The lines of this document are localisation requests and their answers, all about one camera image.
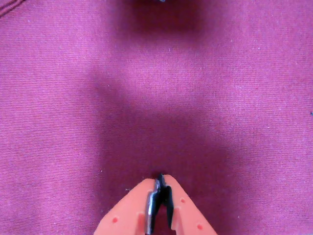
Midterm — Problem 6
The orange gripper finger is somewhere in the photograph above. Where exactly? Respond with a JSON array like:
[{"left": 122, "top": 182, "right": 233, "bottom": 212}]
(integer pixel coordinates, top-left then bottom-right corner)
[
  {"left": 156, "top": 173, "right": 218, "bottom": 235},
  {"left": 93, "top": 178, "right": 160, "bottom": 235}
]

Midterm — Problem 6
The magenta cloth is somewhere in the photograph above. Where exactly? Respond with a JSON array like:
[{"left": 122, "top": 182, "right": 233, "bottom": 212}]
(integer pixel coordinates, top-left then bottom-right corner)
[{"left": 0, "top": 0, "right": 313, "bottom": 235}]

